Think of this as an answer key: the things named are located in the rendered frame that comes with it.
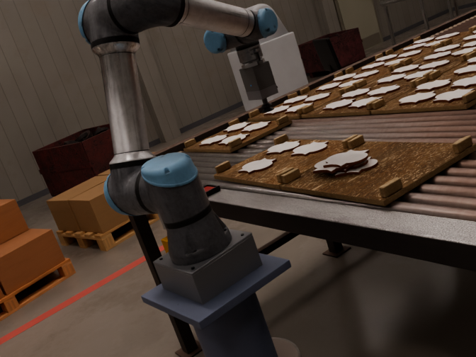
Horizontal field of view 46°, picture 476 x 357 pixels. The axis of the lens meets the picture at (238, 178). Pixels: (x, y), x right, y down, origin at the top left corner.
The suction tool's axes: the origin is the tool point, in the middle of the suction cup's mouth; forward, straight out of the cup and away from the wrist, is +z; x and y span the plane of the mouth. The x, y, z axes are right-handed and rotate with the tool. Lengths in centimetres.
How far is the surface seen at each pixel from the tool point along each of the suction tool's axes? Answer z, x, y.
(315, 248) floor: 112, -71, 114
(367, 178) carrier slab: 18.4, 3.2, -42.5
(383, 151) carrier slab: 18.4, -14.0, -31.5
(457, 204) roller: 21, 5, -71
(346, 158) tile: 15.0, -1.0, -30.9
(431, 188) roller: 20, 1, -61
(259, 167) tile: 17.5, 6.0, 5.9
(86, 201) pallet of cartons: 68, 9, 300
